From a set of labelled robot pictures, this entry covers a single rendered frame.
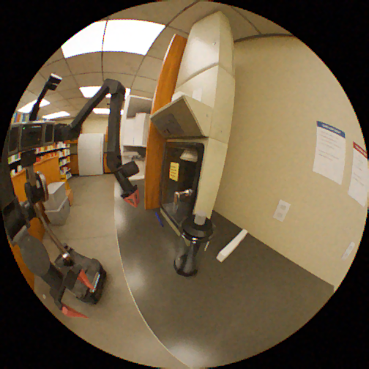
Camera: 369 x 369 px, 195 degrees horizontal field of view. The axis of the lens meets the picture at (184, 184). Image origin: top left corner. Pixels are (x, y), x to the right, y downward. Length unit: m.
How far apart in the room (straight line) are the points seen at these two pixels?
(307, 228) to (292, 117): 0.60
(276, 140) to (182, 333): 0.90
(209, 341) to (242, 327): 0.12
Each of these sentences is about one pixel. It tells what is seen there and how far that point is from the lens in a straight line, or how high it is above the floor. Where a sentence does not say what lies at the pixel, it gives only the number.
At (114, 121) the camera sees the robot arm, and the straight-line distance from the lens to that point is 0.57.
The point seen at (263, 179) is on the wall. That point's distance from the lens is 0.70.
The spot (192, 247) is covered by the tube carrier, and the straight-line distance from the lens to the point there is 0.30.
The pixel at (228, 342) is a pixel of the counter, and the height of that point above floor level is 0.94.
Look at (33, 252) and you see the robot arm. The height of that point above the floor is 1.24.
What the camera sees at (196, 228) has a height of 1.18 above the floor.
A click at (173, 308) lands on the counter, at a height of 0.94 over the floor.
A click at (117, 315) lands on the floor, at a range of 1.43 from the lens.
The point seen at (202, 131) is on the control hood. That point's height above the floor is 1.42.
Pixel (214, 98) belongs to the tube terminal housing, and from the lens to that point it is 0.40.
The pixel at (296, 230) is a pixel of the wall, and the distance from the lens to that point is 0.75.
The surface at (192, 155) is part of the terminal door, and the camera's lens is 0.39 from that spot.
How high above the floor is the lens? 1.36
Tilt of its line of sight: 18 degrees down
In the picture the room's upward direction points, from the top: 9 degrees clockwise
